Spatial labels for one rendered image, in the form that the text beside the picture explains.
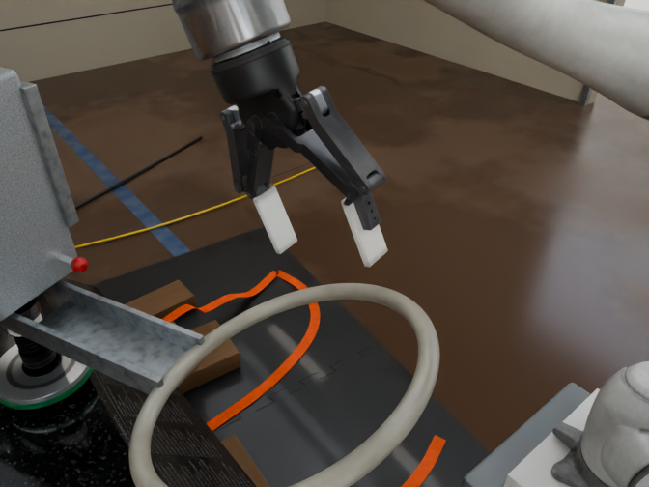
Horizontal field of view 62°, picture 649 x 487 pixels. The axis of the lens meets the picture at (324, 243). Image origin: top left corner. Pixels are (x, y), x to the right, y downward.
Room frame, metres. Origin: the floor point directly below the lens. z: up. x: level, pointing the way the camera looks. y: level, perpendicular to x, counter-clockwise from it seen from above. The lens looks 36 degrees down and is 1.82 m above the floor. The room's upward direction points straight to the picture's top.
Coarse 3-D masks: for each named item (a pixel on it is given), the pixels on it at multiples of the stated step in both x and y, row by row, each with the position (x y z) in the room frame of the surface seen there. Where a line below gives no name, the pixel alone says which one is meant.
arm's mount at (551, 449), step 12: (588, 408) 0.74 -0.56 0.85; (564, 420) 0.71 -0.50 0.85; (576, 420) 0.71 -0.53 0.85; (540, 444) 0.65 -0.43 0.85; (552, 444) 0.65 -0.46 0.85; (564, 444) 0.65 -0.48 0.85; (528, 456) 0.63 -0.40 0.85; (540, 456) 0.63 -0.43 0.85; (552, 456) 0.63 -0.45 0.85; (564, 456) 0.62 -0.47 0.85; (516, 468) 0.60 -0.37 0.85; (528, 468) 0.60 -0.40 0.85; (540, 468) 0.60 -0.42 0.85; (516, 480) 0.58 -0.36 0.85; (528, 480) 0.58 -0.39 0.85; (540, 480) 0.58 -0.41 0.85; (552, 480) 0.57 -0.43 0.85
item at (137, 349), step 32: (64, 288) 0.85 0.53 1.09; (64, 320) 0.80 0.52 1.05; (96, 320) 0.80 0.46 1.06; (128, 320) 0.77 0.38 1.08; (160, 320) 0.75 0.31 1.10; (64, 352) 0.70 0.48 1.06; (96, 352) 0.67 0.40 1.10; (128, 352) 0.71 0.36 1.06; (160, 352) 0.71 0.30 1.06; (128, 384) 0.63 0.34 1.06; (160, 384) 0.60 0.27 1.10
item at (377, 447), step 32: (320, 288) 0.77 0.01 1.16; (352, 288) 0.74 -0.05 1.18; (384, 288) 0.71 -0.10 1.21; (256, 320) 0.75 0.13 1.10; (416, 320) 0.60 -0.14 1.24; (192, 352) 0.68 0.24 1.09; (416, 384) 0.46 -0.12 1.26; (416, 416) 0.42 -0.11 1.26; (384, 448) 0.38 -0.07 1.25; (160, 480) 0.40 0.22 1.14; (320, 480) 0.34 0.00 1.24; (352, 480) 0.34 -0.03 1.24
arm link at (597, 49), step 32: (448, 0) 0.40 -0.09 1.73; (480, 0) 0.41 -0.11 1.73; (512, 0) 0.43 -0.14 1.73; (544, 0) 0.47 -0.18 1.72; (576, 0) 0.51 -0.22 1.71; (480, 32) 0.47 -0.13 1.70; (512, 32) 0.46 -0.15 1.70; (544, 32) 0.48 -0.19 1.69; (576, 32) 0.50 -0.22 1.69; (608, 32) 0.51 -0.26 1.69; (640, 32) 0.51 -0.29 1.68; (576, 64) 0.51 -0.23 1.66; (608, 64) 0.50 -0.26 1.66; (640, 64) 0.50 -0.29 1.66; (608, 96) 0.53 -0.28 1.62; (640, 96) 0.51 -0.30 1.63
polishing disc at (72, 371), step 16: (16, 352) 0.89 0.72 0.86; (0, 368) 0.84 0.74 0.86; (16, 368) 0.84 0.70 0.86; (64, 368) 0.84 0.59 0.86; (80, 368) 0.84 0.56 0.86; (0, 384) 0.80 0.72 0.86; (16, 384) 0.80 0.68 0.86; (32, 384) 0.80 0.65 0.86; (48, 384) 0.80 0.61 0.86; (64, 384) 0.80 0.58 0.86; (16, 400) 0.75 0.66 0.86; (32, 400) 0.75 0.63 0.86
